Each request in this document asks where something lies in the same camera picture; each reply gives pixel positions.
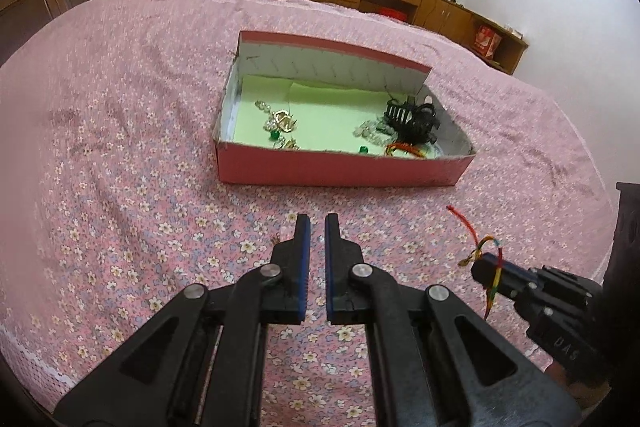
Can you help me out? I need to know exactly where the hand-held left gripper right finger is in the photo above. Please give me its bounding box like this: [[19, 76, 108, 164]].
[[324, 213, 584, 427]]

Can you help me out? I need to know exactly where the black hair claw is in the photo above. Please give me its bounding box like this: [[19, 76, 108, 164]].
[[382, 94, 443, 145]]

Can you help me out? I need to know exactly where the red multicolour string bracelet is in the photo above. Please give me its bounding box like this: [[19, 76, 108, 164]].
[[445, 205, 506, 320]]

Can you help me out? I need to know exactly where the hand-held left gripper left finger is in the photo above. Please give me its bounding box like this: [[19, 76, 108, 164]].
[[54, 213, 312, 427]]

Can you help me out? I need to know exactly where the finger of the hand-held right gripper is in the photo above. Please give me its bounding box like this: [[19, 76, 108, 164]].
[[471, 255, 539, 302]]

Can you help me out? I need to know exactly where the pink cardboard box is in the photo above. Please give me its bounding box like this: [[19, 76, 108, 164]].
[[214, 31, 476, 188]]

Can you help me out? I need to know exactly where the red gift box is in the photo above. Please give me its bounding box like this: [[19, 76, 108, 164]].
[[472, 24, 503, 58]]

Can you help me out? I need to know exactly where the pearl and gold earring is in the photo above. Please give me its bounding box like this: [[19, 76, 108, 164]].
[[254, 99, 300, 132]]

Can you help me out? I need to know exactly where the pink floral bedsheet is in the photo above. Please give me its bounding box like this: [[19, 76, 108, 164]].
[[0, 0, 618, 413]]

